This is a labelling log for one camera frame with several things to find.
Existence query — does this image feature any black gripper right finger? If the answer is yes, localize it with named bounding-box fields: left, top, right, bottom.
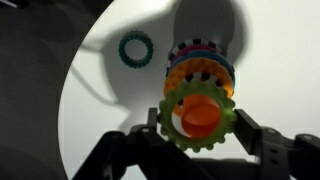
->
left=233, top=108, right=320, bottom=180

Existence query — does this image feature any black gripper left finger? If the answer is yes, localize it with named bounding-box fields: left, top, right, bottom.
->
left=71, top=106, right=208, bottom=180

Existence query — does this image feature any lime green toothed ring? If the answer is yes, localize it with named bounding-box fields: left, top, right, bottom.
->
left=158, top=79, right=238, bottom=154

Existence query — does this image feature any dark green toothed ring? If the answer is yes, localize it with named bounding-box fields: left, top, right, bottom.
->
left=117, top=30, right=155, bottom=70

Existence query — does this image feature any orange peg ring holder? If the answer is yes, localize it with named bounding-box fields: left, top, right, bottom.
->
left=180, top=93, right=222, bottom=139

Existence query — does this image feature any orange yellow ring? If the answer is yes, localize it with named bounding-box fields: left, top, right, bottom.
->
left=163, top=56, right=235, bottom=118

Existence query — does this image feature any blue ring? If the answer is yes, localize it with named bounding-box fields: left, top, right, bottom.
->
left=166, top=49, right=237, bottom=91

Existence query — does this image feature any red ring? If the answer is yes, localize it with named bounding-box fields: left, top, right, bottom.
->
left=169, top=44, right=224, bottom=63

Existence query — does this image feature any black white checkered ring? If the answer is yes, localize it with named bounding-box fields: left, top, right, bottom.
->
left=167, top=37, right=223, bottom=62

